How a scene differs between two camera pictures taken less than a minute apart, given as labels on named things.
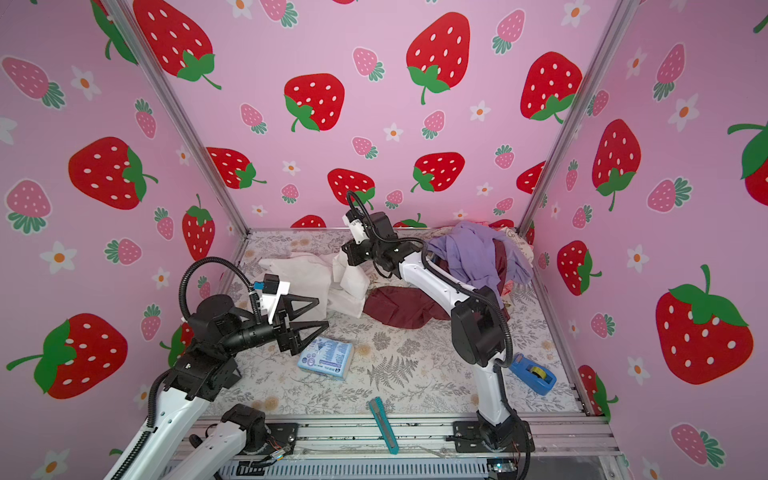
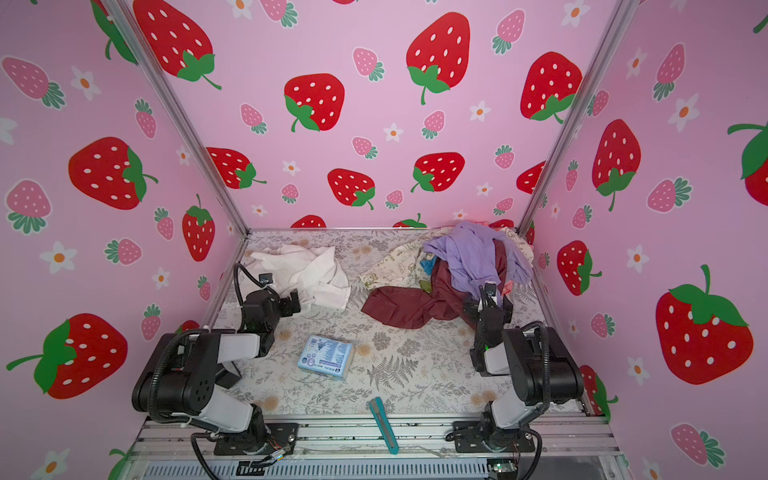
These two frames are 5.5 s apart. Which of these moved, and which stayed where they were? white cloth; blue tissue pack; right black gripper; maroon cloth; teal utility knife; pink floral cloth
Moved: white cloth; right black gripper
Stayed: teal utility knife; blue tissue pack; maroon cloth; pink floral cloth
